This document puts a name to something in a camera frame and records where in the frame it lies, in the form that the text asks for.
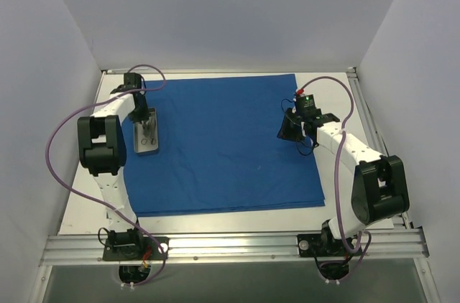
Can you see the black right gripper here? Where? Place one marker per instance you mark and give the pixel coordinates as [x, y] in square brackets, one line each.
[287, 129]

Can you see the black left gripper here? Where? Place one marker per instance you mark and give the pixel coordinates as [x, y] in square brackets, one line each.
[144, 119]

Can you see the blue surgical cloth wrap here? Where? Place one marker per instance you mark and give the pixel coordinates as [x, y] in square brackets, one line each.
[219, 150]

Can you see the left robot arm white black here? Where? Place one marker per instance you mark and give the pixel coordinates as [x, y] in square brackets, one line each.
[103, 152]

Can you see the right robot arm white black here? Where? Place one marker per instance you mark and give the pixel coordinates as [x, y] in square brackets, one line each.
[327, 131]

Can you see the stainless steel tray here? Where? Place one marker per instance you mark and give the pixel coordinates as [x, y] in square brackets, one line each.
[148, 148]

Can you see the steel ring-handled scissors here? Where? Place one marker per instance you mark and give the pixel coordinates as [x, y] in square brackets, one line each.
[153, 129]

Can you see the steel ring-handled forceps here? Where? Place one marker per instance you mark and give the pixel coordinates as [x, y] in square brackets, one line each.
[146, 132]

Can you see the aluminium back frame rail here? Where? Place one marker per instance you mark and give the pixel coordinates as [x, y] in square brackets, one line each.
[145, 69]

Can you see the aluminium frame rail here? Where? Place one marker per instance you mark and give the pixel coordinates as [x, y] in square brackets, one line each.
[216, 248]
[145, 69]
[377, 145]

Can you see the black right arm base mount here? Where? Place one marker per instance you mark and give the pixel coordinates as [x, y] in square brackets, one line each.
[313, 244]

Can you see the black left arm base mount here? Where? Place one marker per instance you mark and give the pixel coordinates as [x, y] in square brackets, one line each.
[123, 247]

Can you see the aluminium right frame rail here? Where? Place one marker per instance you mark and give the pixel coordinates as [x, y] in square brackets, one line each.
[377, 145]

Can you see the aluminium front frame rail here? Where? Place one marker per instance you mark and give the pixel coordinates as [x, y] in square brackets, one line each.
[216, 248]

